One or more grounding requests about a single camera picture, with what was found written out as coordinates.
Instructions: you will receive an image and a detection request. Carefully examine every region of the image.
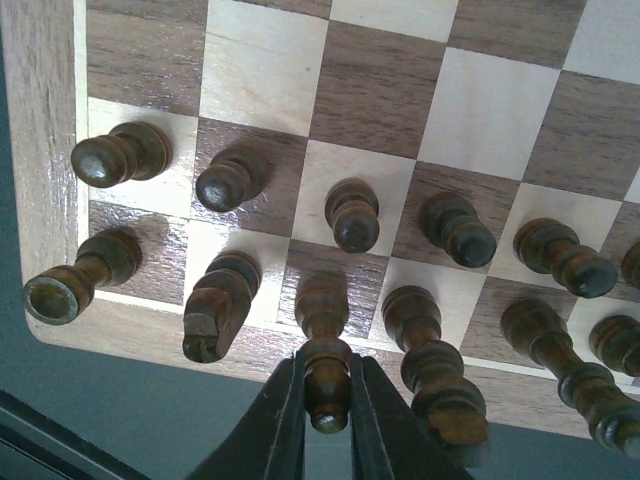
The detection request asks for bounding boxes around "dark bishop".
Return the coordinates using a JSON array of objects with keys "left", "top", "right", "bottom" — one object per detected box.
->
[
  {"left": 294, "top": 273, "right": 352, "bottom": 435},
  {"left": 589, "top": 315, "right": 639, "bottom": 377}
]

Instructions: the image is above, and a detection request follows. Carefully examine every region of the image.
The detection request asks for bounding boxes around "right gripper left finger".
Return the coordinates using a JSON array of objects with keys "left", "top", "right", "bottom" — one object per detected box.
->
[{"left": 188, "top": 354, "right": 306, "bottom": 479}]

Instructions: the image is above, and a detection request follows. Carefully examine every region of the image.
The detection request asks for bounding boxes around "dark queen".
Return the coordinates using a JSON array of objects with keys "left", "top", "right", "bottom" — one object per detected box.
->
[{"left": 381, "top": 285, "right": 490, "bottom": 468}]

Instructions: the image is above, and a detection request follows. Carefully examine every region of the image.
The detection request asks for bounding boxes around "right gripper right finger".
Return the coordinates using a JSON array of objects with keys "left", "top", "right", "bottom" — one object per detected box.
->
[{"left": 349, "top": 354, "right": 472, "bottom": 479}]

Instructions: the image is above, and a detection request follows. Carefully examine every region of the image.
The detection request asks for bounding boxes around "dark pawn placed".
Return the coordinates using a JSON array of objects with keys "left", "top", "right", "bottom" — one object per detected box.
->
[
  {"left": 620, "top": 241, "right": 640, "bottom": 290},
  {"left": 513, "top": 218, "right": 618, "bottom": 299},
  {"left": 195, "top": 147, "right": 270, "bottom": 213},
  {"left": 418, "top": 192, "right": 497, "bottom": 268},
  {"left": 324, "top": 178, "right": 380, "bottom": 254},
  {"left": 70, "top": 121, "right": 173, "bottom": 189}
]

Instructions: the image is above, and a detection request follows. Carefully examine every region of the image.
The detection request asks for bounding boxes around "wooden chess board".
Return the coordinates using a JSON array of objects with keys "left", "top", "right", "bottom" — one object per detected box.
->
[{"left": 1, "top": 1, "right": 639, "bottom": 437}]

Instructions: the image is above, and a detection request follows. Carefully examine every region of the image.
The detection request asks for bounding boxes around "dark knight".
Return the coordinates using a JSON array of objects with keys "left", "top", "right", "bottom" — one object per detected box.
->
[{"left": 182, "top": 250, "right": 262, "bottom": 364}]

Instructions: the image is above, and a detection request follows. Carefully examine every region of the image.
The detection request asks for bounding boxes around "dark king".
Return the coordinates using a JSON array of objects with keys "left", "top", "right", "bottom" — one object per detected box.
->
[{"left": 500, "top": 298, "right": 639, "bottom": 460}]

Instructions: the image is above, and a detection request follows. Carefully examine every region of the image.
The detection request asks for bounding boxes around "dark rook corner piece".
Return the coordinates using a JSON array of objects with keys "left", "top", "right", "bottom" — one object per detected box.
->
[{"left": 23, "top": 229, "right": 143, "bottom": 326}]

